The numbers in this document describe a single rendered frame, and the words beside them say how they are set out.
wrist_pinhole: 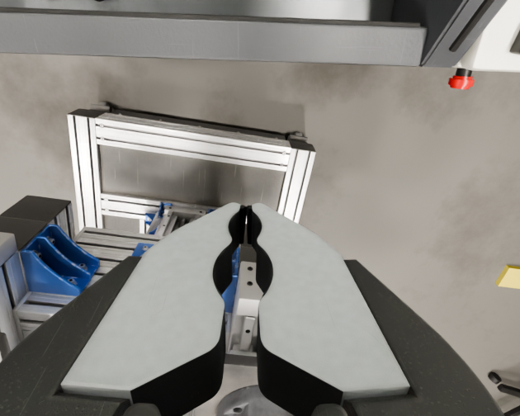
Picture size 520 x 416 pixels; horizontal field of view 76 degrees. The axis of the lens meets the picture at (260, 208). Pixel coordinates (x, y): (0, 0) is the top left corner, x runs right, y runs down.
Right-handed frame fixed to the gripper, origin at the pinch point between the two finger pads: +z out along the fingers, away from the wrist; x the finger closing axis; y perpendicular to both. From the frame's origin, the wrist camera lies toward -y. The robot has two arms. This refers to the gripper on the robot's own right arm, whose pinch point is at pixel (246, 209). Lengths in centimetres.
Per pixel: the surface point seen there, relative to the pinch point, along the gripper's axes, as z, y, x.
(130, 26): 29.2, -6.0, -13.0
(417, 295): 124, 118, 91
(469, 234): 124, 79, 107
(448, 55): 28.0, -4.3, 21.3
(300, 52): 29.2, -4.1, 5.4
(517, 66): 26.3, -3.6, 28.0
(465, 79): 43, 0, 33
